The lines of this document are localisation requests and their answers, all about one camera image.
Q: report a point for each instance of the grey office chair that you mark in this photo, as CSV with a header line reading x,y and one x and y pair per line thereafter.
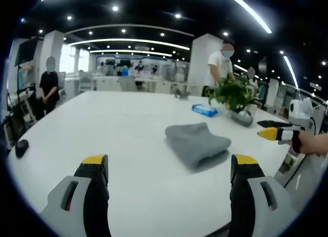
x,y
127,83

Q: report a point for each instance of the person's right hand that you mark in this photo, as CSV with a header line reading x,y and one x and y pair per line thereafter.
x,y
314,143

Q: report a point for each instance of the blue wipes packet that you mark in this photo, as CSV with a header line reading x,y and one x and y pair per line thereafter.
x,y
204,110

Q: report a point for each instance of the small grey object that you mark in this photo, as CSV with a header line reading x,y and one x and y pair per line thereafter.
x,y
182,94

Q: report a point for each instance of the black wall monitor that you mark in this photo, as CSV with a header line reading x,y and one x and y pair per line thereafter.
x,y
27,52

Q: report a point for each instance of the black computer mouse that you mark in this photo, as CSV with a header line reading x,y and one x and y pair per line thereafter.
x,y
21,147

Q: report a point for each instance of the grey towel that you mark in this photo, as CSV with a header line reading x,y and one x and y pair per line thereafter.
x,y
197,144

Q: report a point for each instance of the green potted plant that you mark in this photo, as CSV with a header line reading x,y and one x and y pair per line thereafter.
x,y
234,92

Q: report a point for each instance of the grey plant pot holder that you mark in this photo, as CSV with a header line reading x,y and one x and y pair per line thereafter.
x,y
242,118

